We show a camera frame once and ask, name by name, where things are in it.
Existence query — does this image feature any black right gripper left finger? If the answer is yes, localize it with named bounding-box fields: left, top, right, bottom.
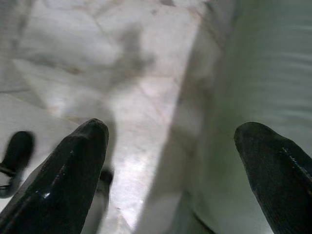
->
left=0, top=118, right=109, bottom=234

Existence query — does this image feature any grey green leather sofa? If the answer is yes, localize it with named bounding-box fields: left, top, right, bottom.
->
left=175, top=0, right=312, bottom=234

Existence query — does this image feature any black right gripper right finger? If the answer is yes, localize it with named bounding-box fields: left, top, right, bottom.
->
left=233, top=121, right=312, bottom=234

